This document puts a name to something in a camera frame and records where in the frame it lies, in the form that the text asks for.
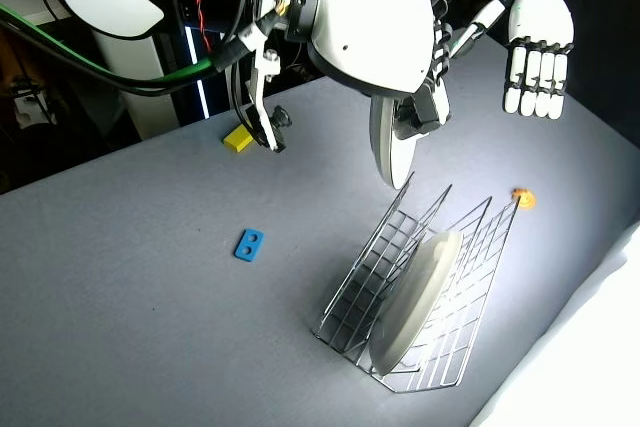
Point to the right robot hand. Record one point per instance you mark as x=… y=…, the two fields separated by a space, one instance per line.
x=375 y=32

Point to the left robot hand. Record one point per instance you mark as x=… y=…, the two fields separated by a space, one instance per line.
x=540 y=22

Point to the white plate with black rim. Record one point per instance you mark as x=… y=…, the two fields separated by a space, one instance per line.
x=382 y=147
x=420 y=297

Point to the black backdrop cloth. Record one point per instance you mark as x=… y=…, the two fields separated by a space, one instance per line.
x=610 y=22

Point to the yellow block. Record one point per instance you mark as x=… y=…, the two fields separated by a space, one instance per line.
x=237 y=139

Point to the orange swirl cookie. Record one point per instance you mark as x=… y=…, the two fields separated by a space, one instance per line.
x=525 y=201

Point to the robot column with blue light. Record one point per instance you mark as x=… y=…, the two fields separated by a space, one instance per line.
x=140 y=87

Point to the blue block with two holes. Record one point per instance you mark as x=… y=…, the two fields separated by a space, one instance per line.
x=245 y=254

